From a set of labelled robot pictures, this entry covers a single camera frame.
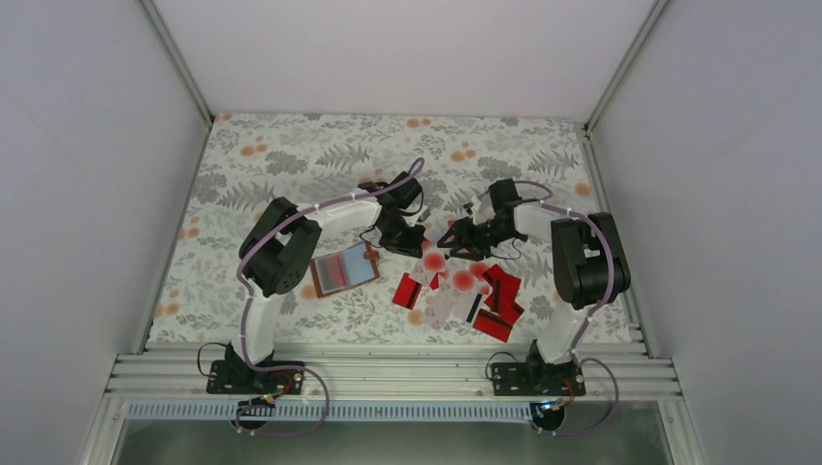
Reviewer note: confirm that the white card red circle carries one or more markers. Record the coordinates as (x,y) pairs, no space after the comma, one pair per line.
(460,280)
(430,264)

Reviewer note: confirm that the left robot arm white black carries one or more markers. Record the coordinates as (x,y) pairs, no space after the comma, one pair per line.
(277,253)

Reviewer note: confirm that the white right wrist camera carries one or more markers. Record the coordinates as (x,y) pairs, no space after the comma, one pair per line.
(479,209)

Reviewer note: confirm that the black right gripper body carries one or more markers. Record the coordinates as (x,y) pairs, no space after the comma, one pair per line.
(482,238)

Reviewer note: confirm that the dark red card right upper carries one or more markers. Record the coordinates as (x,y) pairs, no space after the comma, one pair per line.
(504,288)

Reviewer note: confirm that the dark red card bottom right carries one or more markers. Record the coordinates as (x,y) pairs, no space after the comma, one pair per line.
(497,326)

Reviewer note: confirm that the brown leather card holder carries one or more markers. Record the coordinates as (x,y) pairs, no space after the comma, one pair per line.
(361,266)

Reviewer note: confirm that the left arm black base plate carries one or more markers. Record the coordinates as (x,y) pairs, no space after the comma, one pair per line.
(236,378)

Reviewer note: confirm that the slotted grey cable duct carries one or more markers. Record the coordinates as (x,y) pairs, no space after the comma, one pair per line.
(295,410)

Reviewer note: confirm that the red card with gold logo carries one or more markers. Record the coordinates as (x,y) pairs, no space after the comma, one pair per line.
(331,274)

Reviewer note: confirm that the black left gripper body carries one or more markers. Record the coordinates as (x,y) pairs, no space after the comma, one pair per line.
(396,238)

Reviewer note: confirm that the dark red card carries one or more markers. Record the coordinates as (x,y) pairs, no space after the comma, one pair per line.
(504,288)
(497,326)

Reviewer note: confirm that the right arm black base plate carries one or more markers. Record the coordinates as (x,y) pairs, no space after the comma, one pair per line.
(523,379)

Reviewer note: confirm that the aluminium rail frame front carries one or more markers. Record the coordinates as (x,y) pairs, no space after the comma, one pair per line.
(624,372)

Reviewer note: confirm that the floral patterned table mat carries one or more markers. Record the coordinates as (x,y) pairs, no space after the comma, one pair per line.
(252,158)

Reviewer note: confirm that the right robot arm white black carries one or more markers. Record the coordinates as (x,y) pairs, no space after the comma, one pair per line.
(589,271)

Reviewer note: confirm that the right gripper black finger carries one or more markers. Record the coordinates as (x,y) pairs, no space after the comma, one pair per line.
(466,253)
(453,238)

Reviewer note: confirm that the white card pale pattern bottom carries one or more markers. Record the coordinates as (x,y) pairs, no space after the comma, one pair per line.
(439,309)

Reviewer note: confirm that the white card black stripe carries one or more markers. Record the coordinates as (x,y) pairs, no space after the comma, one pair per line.
(466,306)

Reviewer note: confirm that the red card black stripe left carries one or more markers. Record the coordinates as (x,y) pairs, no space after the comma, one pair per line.
(407,292)

